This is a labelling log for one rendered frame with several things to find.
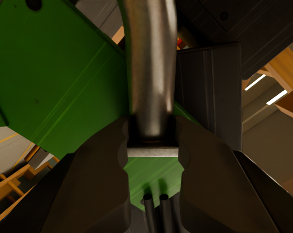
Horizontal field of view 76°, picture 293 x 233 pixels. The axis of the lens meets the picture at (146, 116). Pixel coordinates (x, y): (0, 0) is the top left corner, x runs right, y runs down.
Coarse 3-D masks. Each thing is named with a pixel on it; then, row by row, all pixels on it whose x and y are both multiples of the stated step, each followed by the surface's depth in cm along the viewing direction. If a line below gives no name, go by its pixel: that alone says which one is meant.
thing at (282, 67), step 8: (288, 48) 76; (280, 56) 77; (288, 56) 77; (272, 64) 79; (280, 64) 78; (288, 64) 78; (272, 72) 84; (280, 72) 79; (288, 72) 79; (280, 80) 84; (288, 80) 79; (288, 88) 83
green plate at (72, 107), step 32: (32, 0) 12; (64, 0) 12; (0, 32) 13; (32, 32) 13; (64, 32) 13; (96, 32) 13; (0, 64) 14; (32, 64) 14; (64, 64) 14; (96, 64) 14; (0, 96) 15; (32, 96) 15; (64, 96) 15; (96, 96) 15; (32, 128) 16; (64, 128) 16; (96, 128) 16; (128, 160) 18; (160, 160) 18; (160, 192) 20
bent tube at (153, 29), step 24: (120, 0) 9; (144, 0) 9; (168, 0) 9; (144, 24) 9; (168, 24) 9; (144, 48) 10; (168, 48) 10; (144, 72) 10; (168, 72) 10; (144, 96) 11; (168, 96) 11; (144, 120) 12; (168, 120) 12; (144, 144) 12; (168, 144) 12
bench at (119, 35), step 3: (120, 30) 84; (123, 30) 87; (117, 33) 85; (120, 33) 87; (123, 33) 90; (114, 36) 84; (117, 36) 87; (120, 36) 90; (123, 36) 93; (114, 39) 87; (117, 39) 90; (120, 39) 93; (117, 42) 93
